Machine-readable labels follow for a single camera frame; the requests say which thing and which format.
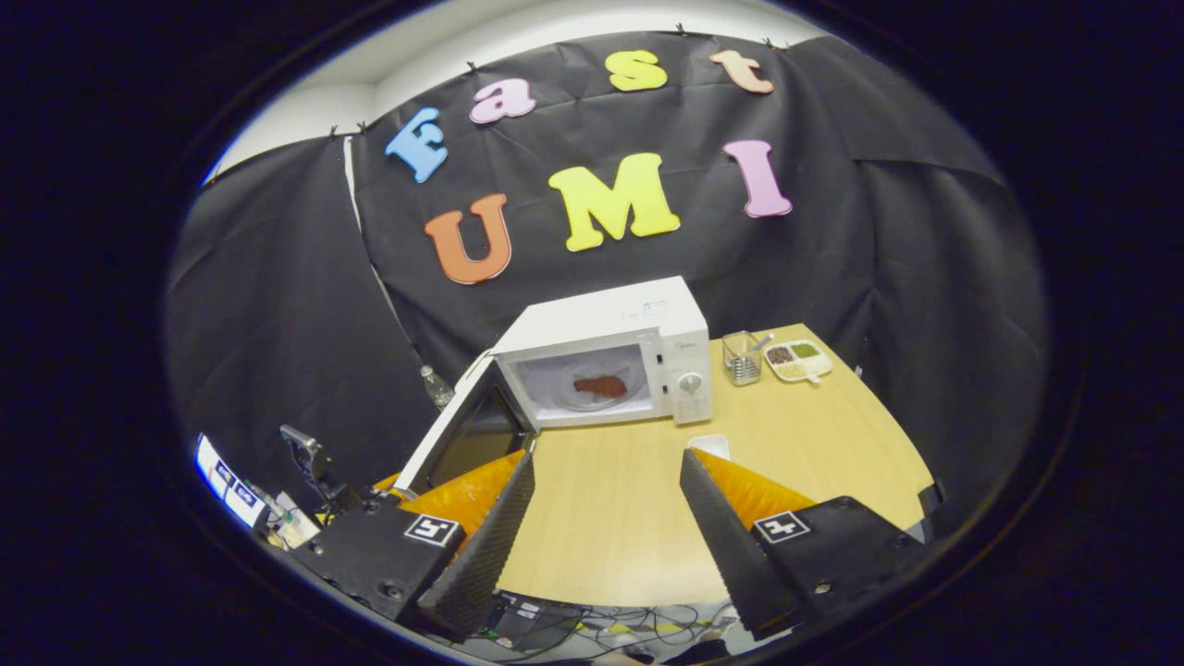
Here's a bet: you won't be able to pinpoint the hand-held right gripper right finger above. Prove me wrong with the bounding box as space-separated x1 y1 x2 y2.
680 449 931 641

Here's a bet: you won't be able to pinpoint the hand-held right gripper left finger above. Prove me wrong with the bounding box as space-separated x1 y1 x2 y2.
296 450 537 641

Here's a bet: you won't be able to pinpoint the red meat piece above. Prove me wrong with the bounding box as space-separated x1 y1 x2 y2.
573 373 631 401

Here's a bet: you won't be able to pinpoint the white microwave oven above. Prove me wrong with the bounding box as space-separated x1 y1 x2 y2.
393 276 715 498

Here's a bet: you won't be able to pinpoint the computer monitor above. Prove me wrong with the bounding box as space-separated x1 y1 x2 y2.
192 432 271 531

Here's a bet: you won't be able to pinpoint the clear water bottle green label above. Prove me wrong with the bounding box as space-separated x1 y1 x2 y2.
421 364 457 411

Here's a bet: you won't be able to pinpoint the metal mesh utensil basket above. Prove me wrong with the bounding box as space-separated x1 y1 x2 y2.
721 330 776 388

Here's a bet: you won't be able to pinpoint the divided tray of grains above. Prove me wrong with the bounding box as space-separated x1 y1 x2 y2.
764 339 834 386

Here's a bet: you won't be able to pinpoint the black backdrop cloth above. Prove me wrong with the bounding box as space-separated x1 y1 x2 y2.
166 32 1051 519

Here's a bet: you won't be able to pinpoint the tangle of floor cables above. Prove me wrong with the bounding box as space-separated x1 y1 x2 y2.
486 592 746 662

